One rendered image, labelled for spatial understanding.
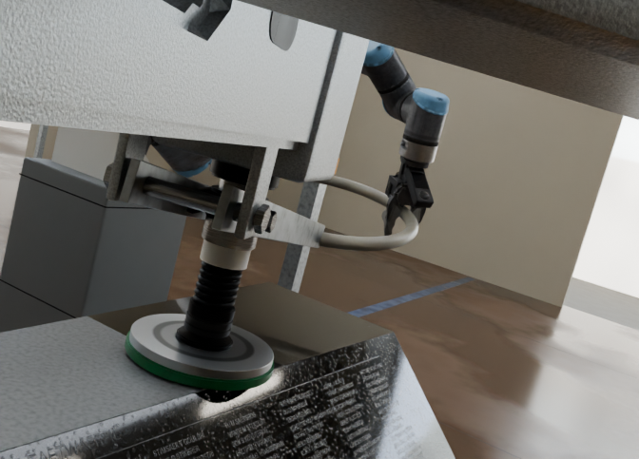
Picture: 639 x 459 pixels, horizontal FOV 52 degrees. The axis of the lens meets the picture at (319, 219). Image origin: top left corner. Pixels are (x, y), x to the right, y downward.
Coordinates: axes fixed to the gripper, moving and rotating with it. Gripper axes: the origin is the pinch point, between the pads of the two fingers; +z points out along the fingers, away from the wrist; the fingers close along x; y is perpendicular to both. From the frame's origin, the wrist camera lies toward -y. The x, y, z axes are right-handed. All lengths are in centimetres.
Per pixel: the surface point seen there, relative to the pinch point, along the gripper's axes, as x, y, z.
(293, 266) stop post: -14, 120, 66
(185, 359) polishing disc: 61, -67, -5
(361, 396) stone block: 26, -53, 11
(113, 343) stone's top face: 70, -58, -1
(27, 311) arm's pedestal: 92, 62, 63
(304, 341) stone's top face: 36, -46, 5
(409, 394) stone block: 11.3, -44.1, 17.0
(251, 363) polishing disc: 51, -66, -4
